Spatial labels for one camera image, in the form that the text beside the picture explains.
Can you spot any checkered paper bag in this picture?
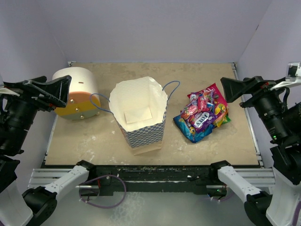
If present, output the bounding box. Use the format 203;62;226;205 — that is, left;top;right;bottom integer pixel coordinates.
106;76;173;155

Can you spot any pink chips bag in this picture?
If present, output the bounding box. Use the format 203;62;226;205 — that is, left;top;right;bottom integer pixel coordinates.
187;83;228;107

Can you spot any blue Slendy snack bag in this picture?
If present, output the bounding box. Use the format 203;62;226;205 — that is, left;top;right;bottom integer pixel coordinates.
173;115;214;143

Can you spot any orange Fox's candy bag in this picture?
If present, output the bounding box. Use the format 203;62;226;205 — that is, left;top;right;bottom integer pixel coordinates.
213;104;231;127

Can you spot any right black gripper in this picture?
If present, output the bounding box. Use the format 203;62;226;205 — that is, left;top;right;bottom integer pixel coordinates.
221;73;289;139

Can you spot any cream and orange cylinder box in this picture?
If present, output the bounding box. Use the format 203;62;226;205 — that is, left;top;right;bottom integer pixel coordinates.
52;67;101;120

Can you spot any purple Fox's berries bag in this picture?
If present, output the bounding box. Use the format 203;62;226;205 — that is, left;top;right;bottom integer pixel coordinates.
181;94;199;120

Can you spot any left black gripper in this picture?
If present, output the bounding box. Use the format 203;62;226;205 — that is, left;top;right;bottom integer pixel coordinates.
0;73;72;151

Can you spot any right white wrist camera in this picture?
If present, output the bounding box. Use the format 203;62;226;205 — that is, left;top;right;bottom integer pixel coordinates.
270;62;301;90

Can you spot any small blue candy packet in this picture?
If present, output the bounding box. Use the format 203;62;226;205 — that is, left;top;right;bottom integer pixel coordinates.
206;97;215;112

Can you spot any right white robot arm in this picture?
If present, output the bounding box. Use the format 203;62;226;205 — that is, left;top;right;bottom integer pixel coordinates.
209;76;301;226

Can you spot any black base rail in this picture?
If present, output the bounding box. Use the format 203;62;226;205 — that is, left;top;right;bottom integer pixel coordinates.
79;165;230;199

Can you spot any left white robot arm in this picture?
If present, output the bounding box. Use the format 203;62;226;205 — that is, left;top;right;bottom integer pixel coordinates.
0;75;97;226

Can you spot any small red candy packet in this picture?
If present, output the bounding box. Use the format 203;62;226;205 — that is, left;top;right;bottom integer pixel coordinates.
198;96;208;112

